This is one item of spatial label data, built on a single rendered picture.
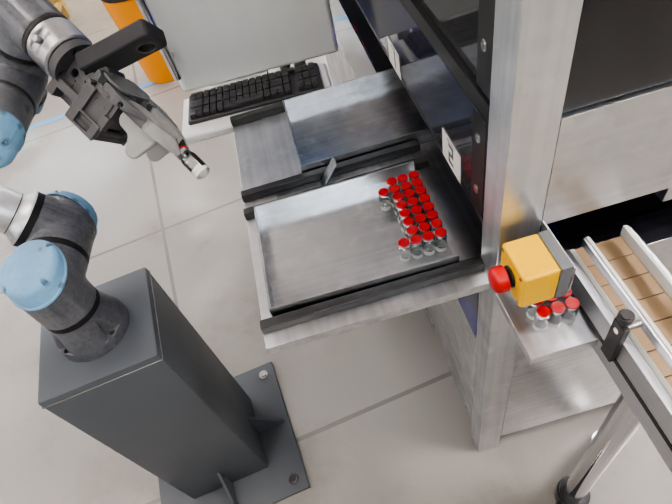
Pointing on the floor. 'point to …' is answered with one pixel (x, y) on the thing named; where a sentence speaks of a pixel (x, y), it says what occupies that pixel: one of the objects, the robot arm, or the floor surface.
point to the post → (517, 172)
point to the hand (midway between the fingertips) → (180, 144)
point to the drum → (157, 72)
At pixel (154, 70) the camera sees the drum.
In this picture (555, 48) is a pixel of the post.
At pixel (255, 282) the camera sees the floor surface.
